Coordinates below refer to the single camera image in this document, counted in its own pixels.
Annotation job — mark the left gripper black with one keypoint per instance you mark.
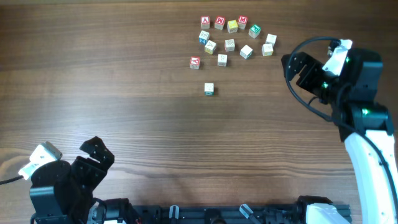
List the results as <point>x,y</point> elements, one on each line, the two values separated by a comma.
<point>96,173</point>

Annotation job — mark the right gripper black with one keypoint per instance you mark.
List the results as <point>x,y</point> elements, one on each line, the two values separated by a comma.
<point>312,69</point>

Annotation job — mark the white block blue side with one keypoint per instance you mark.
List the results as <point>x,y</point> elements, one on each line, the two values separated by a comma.
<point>246,52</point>

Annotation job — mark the brown picture block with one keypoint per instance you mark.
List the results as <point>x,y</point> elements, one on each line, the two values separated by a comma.
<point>229,45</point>

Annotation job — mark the green sided white block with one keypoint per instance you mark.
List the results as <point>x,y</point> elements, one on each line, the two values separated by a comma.
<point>209,89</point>

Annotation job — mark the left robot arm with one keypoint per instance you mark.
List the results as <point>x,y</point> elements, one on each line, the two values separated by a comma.
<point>62,192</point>

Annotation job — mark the yellow sided block right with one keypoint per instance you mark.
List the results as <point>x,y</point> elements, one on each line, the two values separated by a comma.
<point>267,49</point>

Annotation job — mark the yellow sided block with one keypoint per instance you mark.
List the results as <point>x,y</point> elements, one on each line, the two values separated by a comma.
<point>267,49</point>
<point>210,47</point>

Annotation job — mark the plain block far right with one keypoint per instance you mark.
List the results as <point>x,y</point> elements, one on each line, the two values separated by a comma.
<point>271,39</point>

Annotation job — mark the green letter block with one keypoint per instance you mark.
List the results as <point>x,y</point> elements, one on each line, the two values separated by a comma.
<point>254,31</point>

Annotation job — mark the red M block right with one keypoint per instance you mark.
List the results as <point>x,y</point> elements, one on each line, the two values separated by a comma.
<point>242,21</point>

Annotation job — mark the yellow top block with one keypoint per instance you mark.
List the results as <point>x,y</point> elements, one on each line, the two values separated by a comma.
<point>232,26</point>

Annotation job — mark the yellow sided block centre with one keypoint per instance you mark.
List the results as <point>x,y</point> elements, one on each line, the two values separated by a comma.
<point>210,47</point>

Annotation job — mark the red M block tilted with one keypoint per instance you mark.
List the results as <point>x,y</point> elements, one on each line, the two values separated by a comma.
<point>219,22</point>

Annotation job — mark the blue sided block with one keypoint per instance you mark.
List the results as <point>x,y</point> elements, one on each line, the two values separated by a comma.
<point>204,37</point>

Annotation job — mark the red A block lower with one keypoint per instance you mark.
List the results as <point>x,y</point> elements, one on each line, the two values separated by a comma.
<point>195,63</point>

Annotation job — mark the red A block top-left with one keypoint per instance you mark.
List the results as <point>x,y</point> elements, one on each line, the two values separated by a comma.
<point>205,22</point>

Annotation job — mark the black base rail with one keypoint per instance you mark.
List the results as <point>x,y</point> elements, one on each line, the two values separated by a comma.
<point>284,213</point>

